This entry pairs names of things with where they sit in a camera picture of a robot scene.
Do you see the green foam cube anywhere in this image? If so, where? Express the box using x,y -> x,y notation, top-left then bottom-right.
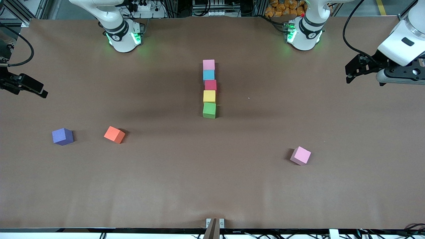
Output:
203,102 -> 216,119

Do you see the purple foam cube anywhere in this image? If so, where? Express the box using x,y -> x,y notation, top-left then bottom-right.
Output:
52,128 -> 74,146

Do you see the pile of orange objects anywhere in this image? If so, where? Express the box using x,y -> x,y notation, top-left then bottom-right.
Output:
265,0 -> 307,18

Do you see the orange foam cube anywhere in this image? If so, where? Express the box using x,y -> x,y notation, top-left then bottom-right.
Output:
104,126 -> 126,144

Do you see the white power strip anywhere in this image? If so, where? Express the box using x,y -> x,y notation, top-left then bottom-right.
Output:
131,0 -> 156,12

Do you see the large table cover sheet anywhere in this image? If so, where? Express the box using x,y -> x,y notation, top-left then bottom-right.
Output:
0,17 -> 425,230

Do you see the aluminium frame profile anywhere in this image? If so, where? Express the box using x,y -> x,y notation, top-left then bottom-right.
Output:
13,0 -> 37,27
398,0 -> 425,24

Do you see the bundle of cables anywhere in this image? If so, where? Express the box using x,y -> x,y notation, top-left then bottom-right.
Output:
403,223 -> 425,238

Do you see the metal bracket with wooden stick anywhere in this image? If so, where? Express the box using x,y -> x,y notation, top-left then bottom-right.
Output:
206,218 -> 225,239

